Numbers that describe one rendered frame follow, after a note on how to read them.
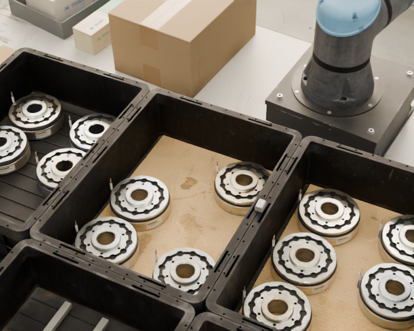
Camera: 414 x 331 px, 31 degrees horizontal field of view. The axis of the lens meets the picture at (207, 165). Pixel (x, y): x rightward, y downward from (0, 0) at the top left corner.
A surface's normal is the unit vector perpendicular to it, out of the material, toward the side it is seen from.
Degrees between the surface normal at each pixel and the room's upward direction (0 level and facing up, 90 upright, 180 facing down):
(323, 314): 0
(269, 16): 0
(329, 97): 75
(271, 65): 0
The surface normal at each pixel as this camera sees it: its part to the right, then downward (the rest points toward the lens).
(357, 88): 0.40, 0.42
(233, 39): 0.85, 0.36
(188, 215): -0.01, -0.71
